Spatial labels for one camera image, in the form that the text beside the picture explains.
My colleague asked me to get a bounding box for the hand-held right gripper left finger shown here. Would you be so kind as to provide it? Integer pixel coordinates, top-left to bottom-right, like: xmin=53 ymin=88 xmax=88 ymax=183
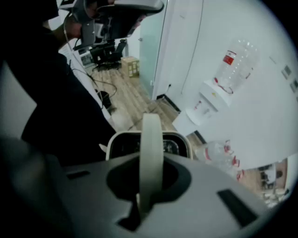
xmin=46 ymin=152 xmax=143 ymax=238

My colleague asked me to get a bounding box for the large clear water bottle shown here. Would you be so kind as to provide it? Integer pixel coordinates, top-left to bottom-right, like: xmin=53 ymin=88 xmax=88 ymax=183
xmin=212 ymin=38 xmax=259 ymax=95

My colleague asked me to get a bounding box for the black waste bin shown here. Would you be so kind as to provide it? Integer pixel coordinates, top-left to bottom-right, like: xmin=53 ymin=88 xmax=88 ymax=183
xmin=97 ymin=90 xmax=112 ymax=109

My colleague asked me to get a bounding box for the person's left forearm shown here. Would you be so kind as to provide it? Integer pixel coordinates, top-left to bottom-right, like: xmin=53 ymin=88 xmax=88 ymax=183
xmin=53 ymin=23 xmax=70 ymax=47

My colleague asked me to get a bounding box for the person's black clothing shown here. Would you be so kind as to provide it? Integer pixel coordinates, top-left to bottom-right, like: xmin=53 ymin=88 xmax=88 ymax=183
xmin=0 ymin=0 xmax=118 ymax=167

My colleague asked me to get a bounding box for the black floor cable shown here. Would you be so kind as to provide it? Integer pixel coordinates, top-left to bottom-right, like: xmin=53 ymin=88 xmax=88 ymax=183
xmin=69 ymin=59 xmax=117 ymax=98

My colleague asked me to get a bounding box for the thin black wall cable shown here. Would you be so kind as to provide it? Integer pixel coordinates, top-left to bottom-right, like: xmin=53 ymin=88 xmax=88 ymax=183
xmin=180 ymin=0 xmax=204 ymax=94

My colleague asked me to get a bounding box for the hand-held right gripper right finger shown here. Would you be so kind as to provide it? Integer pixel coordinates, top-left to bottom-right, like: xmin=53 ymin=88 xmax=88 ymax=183
xmin=139 ymin=154 xmax=269 ymax=238

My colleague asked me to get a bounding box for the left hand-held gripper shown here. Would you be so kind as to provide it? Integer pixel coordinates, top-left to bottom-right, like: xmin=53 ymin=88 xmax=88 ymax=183
xmin=71 ymin=0 xmax=165 ymax=51

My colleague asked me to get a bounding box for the frosted glass door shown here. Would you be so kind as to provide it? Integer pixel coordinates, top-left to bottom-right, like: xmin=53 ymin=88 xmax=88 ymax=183
xmin=139 ymin=0 xmax=169 ymax=100

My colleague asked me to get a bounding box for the cardboard box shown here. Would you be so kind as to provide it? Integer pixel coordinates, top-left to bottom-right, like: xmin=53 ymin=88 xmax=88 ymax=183
xmin=120 ymin=56 xmax=141 ymax=78

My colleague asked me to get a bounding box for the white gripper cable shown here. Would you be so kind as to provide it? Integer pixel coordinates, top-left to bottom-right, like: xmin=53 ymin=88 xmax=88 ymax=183
xmin=63 ymin=13 xmax=94 ymax=79

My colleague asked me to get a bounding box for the black office chair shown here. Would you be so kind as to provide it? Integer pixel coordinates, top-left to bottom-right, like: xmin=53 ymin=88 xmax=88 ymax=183
xmin=89 ymin=39 xmax=128 ymax=72

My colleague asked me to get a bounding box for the wall thermostat panel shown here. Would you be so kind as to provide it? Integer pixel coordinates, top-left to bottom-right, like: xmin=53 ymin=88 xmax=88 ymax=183
xmin=281 ymin=65 xmax=293 ymax=80

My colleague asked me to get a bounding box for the white water dispenser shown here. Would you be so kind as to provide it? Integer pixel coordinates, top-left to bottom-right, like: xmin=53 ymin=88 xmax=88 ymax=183
xmin=172 ymin=79 xmax=233 ymax=138

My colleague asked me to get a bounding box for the person's left hand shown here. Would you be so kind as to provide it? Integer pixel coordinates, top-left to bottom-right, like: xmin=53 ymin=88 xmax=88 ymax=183
xmin=65 ymin=15 xmax=82 ymax=40

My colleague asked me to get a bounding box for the empty bottle with red handle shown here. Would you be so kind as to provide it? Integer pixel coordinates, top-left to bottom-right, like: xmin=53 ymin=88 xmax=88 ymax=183
xmin=195 ymin=139 xmax=233 ymax=165
xmin=234 ymin=168 xmax=245 ymax=182
xmin=218 ymin=154 xmax=241 ymax=174

